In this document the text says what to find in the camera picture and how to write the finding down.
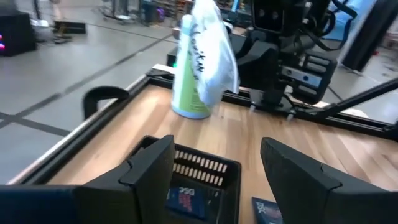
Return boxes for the dark blue travel tube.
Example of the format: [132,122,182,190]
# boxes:
[251,196,284,224]
[164,185,218,220]

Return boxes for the black computer with lights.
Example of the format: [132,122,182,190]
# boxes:
[0,11,37,57]

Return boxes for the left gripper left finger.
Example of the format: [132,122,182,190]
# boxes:
[73,134,176,224]

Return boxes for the clear bag of cotton balls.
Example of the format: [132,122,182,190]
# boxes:
[178,0,241,108]

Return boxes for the black slotted plastic basket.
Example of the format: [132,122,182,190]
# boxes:
[126,135,243,224]

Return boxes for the green wipes canister white lid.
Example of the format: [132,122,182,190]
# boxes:
[170,14,218,121]

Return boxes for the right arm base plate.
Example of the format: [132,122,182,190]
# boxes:
[248,90,299,118]

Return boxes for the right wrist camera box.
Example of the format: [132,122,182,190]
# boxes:
[251,0,289,34]

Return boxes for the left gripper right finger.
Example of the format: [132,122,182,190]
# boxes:
[260,136,398,224]

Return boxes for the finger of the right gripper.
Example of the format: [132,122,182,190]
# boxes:
[236,40,261,93]
[259,40,280,94]

